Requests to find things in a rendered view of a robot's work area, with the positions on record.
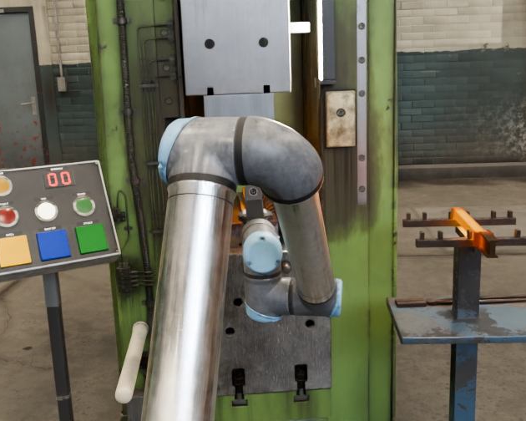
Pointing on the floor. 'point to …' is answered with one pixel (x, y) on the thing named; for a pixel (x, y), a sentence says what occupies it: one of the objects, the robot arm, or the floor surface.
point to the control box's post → (53, 301)
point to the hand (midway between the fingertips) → (253, 208)
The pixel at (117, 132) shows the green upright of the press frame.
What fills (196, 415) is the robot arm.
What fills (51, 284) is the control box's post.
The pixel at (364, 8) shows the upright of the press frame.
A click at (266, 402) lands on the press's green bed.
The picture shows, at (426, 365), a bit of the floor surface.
